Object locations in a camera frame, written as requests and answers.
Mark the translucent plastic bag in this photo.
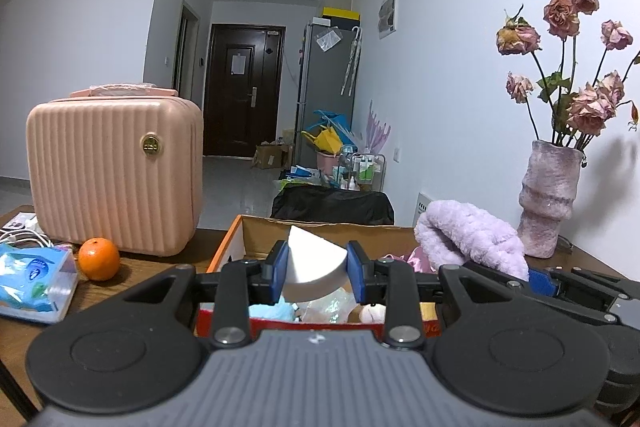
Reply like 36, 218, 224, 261
298, 287, 357, 324

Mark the brown cardboard box on floor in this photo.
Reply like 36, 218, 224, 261
252, 144, 293, 170

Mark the orange fruit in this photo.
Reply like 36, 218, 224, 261
77, 237, 120, 282

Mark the red cardboard box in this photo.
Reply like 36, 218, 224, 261
207, 216, 418, 337

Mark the yellow bag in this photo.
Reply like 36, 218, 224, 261
300, 126, 343, 156

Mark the pink ribbed small suitcase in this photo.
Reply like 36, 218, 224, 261
26, 86, 204, 257

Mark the white charger cable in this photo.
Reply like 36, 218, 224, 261
0, 213, 54, 251

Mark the white and yellow plush alpaca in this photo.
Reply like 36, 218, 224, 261
347, 305, 386, 324

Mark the wire rack with bottles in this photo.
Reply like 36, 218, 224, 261
330, 153, 386, 192

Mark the white wall panel box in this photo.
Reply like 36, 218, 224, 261
378, 0, 398, 39

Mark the white board with label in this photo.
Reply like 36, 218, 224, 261
412, 192, 433, 227

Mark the light blue plush toy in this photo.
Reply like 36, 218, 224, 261
248, 297, 297, 322

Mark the white wedge sponge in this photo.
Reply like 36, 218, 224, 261
282, 227, 347, 303

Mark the lilac fluffy towel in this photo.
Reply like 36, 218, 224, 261
414, 200, 529, 282

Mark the dried pink roses bouquet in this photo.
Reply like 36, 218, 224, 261
495, 0, 639, 152

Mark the grey refrigerator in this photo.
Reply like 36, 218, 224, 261
293, 24, 357, 168

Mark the blue tissue pack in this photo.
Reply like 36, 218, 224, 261
0, 244, 79, 324

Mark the yellow box on refrigerator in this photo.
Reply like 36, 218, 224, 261
322, 6, 360, 22

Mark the dark brown entrance door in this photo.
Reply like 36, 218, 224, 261
203, 24, 285, 158

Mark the pink ceramic vase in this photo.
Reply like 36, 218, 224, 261
518, 140, 584, 259

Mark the pink satin scrunchie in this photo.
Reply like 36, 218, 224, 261
384, 246, 437, 274

